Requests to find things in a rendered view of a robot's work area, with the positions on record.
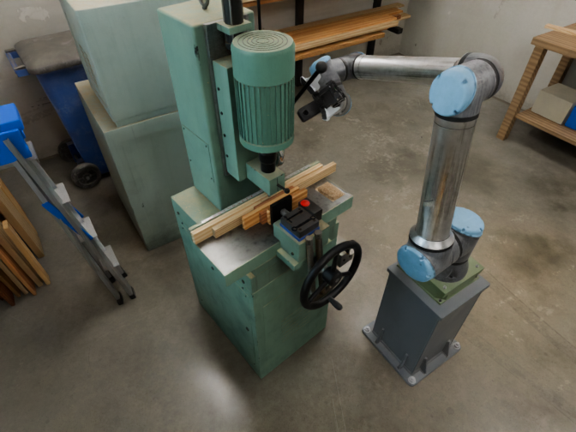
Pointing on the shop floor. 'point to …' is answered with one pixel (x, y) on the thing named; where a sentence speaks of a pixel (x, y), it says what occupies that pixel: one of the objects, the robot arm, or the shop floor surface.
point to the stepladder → (58, 201)
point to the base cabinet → (257, 311)
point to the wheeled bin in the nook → (63, 99)
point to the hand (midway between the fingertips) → (311, 99)
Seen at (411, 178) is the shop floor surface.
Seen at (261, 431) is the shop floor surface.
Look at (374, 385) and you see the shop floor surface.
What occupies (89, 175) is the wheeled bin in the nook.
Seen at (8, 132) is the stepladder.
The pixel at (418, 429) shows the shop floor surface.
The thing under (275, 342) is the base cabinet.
